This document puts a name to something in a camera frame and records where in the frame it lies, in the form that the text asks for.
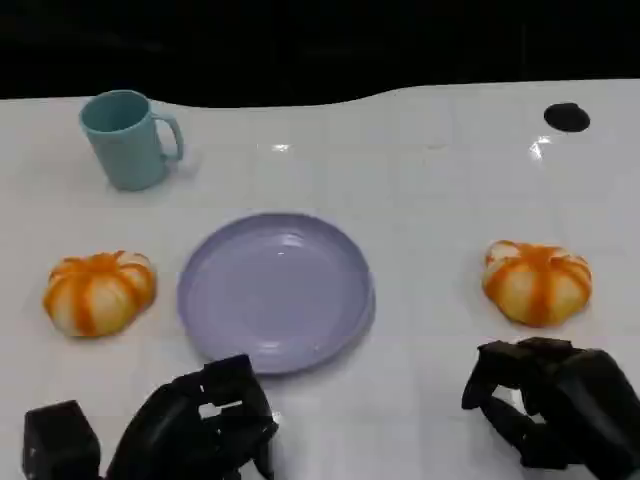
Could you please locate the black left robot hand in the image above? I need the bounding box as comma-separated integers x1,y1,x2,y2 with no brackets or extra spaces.
105,354,279,480

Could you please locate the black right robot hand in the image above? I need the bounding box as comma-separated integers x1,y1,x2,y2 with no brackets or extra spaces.
460,336,640,480

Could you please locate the orange and white bread roll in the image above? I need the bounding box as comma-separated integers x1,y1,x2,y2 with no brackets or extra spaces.
481,239,593,329
42,250,158,338

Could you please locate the lilac plate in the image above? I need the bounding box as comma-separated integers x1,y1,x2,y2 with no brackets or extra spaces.
176,212,377,376

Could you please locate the pale green mug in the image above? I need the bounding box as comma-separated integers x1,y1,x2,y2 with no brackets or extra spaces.
78,89,185,192

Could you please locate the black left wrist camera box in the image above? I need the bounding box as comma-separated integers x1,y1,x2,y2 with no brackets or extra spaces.
21,399,104,480

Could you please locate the black table cable grommet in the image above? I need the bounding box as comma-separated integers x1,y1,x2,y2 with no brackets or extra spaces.
543,102,591,133

